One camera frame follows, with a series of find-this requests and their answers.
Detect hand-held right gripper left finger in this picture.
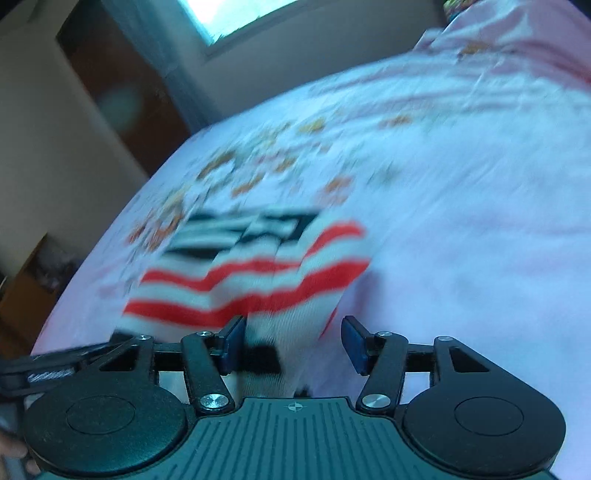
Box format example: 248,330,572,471
98,316,246,415

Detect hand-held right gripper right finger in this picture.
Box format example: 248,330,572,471
340,316,491,412

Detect red white black striped garment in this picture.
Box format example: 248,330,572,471
121,209,373,400

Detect person's left hand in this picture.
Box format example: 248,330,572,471
0,429,42,477

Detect wooden bedside cabinet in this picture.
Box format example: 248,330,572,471
0,232,83,344

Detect pink white printed bed sheet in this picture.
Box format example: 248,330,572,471
30,0,591,480

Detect brown wooden wardrobe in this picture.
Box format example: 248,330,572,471
55,0,191,172

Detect sheer grey curtain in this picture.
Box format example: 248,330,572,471
113,0,227,137

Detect bright window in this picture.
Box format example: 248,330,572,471
182,0,305,48

